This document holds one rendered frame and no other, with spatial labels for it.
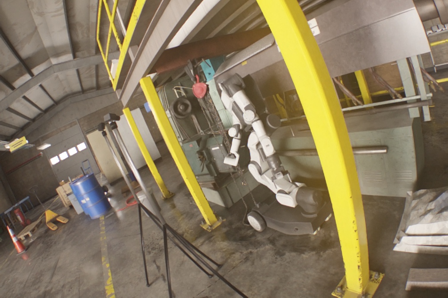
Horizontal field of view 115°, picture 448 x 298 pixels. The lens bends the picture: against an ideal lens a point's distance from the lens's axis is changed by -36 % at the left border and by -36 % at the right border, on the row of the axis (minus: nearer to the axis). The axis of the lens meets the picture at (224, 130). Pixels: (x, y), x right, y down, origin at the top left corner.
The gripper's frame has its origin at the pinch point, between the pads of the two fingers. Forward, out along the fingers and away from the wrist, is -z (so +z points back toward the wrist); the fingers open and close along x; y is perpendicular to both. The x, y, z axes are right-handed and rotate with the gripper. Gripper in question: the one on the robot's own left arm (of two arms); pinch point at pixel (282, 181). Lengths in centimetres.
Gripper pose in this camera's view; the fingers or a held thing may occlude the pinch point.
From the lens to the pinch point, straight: 151.1
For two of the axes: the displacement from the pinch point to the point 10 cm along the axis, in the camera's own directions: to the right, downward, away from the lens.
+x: -9.1, 4.0, 0.7
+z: -3.8, -9.0, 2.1
